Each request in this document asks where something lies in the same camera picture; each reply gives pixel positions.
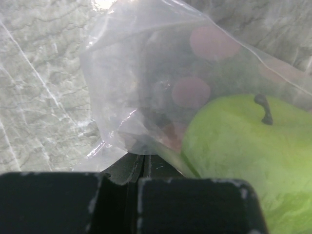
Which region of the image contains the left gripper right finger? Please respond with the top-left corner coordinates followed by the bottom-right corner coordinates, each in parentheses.
top-left (137, 156), bottom-right (268, 234)

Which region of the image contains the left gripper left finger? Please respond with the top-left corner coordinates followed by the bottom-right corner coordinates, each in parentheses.
top-left (0, 154), bottom-right (144, 234)

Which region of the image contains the fake green apple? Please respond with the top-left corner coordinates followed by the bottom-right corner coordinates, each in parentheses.
top-left (181, 94), bottom-right (312, 234)

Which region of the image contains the clear zip top bag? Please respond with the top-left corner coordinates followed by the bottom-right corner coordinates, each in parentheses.
top-left (74, 0), bottom-right (312, 172)

